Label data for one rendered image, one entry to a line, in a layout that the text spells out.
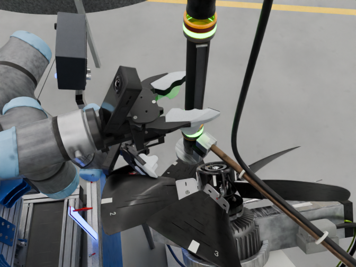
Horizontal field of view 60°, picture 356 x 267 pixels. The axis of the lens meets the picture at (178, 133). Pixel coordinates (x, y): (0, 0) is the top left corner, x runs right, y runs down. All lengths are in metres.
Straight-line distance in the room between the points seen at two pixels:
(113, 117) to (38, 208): 1.70
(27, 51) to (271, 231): 0.87
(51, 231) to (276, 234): 1.40
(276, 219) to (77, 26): 1.04
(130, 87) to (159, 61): 2.49
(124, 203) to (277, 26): 2.77
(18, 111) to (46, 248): 1.44
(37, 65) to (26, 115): 0.29
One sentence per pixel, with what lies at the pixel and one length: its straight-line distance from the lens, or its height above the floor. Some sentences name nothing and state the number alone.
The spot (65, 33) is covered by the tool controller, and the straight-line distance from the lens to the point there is 1.35.
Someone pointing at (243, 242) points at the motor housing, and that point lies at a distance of 0.95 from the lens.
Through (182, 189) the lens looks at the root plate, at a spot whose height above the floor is 1.18.
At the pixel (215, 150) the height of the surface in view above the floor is 1.55.
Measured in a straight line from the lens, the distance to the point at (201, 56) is 0.44.
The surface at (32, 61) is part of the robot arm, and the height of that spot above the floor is 1.47.
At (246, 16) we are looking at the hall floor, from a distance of 3.45.
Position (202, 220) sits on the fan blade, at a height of 1.37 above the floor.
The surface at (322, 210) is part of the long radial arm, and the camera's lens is 1.08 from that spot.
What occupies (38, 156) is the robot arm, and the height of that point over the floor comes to 1.66.
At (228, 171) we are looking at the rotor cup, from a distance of 0.90.
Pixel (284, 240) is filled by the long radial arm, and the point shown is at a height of 1.09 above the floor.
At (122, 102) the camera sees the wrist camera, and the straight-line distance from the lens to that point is 0.45.
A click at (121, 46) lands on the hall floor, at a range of 3.10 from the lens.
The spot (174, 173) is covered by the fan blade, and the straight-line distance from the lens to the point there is 1.20.
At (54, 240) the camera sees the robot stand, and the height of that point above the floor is 0.21.
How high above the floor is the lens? 2.07
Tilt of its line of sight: 59 degrees down
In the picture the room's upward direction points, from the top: straight up
